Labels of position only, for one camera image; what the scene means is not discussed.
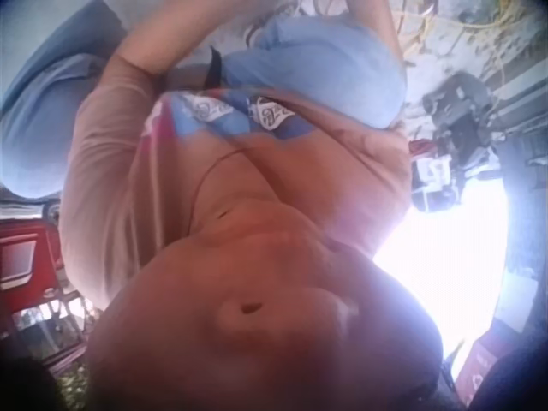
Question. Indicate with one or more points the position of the red cloth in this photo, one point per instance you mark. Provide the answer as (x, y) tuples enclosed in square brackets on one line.
[(421, 149)]

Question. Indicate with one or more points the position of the white box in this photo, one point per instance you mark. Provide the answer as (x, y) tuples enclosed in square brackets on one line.
[(432, 184)]

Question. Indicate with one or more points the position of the black machine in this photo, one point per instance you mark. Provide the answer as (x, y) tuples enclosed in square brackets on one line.
[(462, 111)]

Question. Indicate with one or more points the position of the person's legs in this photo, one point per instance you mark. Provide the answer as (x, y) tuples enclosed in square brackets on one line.
[(47, 111)]

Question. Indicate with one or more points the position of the red metal chair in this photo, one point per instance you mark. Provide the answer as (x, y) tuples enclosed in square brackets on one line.
[(25, 257)]

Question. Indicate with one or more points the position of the red carton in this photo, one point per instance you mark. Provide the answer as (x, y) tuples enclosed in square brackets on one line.
[(481, 368)]

